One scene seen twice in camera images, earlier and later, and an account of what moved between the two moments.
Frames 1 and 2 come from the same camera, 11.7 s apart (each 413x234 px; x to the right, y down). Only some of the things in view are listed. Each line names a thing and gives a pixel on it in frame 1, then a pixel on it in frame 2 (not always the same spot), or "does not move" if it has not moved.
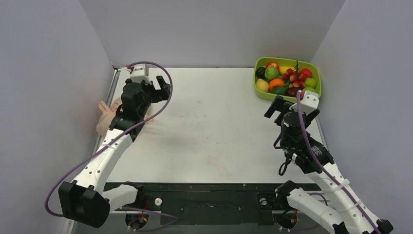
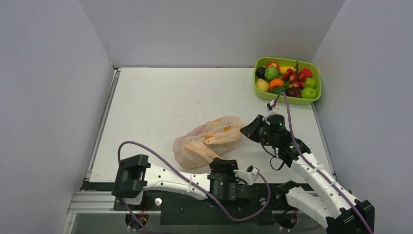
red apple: [273, 64] does not move
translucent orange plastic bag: [108, 114] → [203, 146]
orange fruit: [275, 82] does not move
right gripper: [283, 109] → [254, 129]
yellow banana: [282, 69] does not move
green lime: [279, 90] does not move
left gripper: [159, 95] → [219, 166]
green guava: [271, 72] does not move
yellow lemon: [262, 85] does not move
